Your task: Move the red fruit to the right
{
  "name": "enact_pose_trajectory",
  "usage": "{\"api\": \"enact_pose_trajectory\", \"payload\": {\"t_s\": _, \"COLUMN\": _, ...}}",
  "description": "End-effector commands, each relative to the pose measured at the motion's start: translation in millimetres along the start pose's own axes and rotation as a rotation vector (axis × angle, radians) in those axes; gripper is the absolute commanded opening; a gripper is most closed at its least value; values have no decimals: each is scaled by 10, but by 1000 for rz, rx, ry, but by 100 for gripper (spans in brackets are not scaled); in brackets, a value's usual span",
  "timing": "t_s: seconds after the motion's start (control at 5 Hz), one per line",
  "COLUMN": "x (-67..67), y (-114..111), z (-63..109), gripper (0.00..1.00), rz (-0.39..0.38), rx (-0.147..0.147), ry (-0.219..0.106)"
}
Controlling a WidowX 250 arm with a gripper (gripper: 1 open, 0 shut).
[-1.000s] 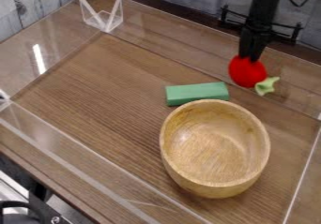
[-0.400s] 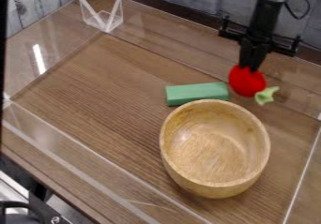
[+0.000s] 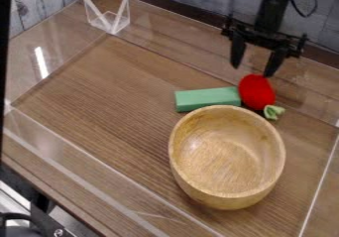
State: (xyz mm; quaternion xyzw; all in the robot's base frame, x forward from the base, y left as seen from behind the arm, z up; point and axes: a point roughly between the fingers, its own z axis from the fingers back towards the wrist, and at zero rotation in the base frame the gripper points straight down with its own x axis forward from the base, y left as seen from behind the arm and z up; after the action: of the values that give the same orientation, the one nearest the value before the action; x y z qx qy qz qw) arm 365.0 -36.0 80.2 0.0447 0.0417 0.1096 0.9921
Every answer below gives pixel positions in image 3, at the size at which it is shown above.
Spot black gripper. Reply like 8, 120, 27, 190
222, 0, 307, 77

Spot red plush strawberry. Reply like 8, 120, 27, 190
239, 74, 284, 121

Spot green foam block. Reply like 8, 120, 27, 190
175, 86, 242, 112

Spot wooden bowl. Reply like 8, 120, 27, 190
168, 105, 286, 210

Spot clear acrylic tray enclosure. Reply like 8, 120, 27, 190
3, 0, 339, 237

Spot black metal table bracket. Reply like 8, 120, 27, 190
31, 204, 78, 237

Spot black cable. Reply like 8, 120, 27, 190
0, 212, 35, 237

